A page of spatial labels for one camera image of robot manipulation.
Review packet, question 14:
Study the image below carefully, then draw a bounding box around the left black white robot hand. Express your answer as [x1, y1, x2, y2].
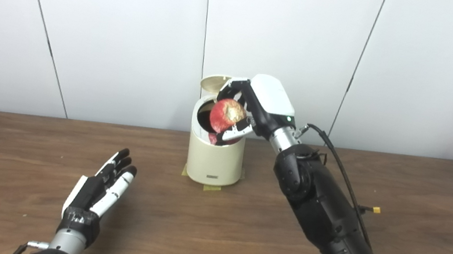
[56, 141, 140, 254]

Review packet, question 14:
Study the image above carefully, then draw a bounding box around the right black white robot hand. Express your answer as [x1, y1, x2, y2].
[210, 68, 303, 151]

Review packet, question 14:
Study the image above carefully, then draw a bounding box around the red apple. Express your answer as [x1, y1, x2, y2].
[207, 96, 249, 137]

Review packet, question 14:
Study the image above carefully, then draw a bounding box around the cream round bin lid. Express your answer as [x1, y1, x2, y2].
[199, 72, 233, 97]

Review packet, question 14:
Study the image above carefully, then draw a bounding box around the cream-colored trash bin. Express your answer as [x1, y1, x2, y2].
[183, 93, 253, 190]

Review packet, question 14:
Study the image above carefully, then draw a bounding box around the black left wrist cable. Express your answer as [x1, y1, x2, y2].
[11, 238, 50, 254]

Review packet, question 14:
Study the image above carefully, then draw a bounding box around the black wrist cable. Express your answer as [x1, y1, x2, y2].
[281, 122, 392, 250]
[11, 238, 50, 254]

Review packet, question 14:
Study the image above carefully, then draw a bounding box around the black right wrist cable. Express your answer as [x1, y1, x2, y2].
[281, 122, 392, 250]

